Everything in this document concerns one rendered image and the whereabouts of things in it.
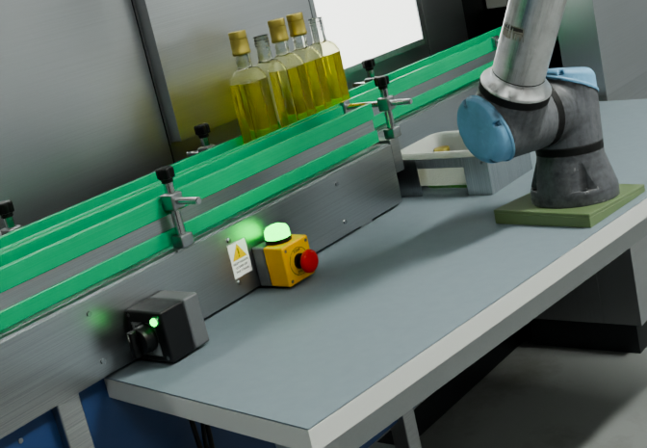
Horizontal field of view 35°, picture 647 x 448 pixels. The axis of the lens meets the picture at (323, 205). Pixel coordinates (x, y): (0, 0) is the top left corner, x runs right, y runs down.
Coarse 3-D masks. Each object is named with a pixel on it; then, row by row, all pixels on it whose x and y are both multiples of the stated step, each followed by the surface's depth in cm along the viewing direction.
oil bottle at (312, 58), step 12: (300, 48) 207; (312, 48) 208; (312, 60) 207; (312, 72) 207; (324, 72) 210; (312, 84) 207; (324, 84) 210; (312, 96) 208; (324, 96) 210; (324, 108) 210
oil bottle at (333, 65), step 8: (328, 40) 212; (320, 48) 210; (328, 48) 211; (336, 48) 212; (328, 56) 210; (336, 56) 212; (328, 64) 210; (336, 64) 212; (328, 72) 211; (336, 72) 212; (344, 72) 214; (328, 80) 211; (336, 80) 212; (344, 80) 214; (336, 88) 212; (344, 88) 214; (336, 96) 212; (344, 96) 214
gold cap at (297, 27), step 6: (300, 12) 207; (288, 18) 206; (294, 18) 206; (300, 18) 206; (288, 24) 207; (294, 24) 206; (300, 24) 206; (294, 30) 206; (300, 30) 206; (294, 36) 207
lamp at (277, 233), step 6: (270, 228) 173; (276, 228) 172; (282, 228) 172; (288, 228) 173; (270, 234) 172; (276, 234) 172; (282, 234) 172; (288, 234) 173; (270, 240) 173; (276, 240) 172; (282, 240) 172; (288, 240) 173
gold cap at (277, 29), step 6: (276, 18) 204; (282, 18) 202; (270, 24) 202; (276, 24) 201; (282, 24) 202; (270, 30) 202; (276, 30) 202; (282, 30) 202; (276, 36) 202; (282, 36) 202; (288, 36) 204
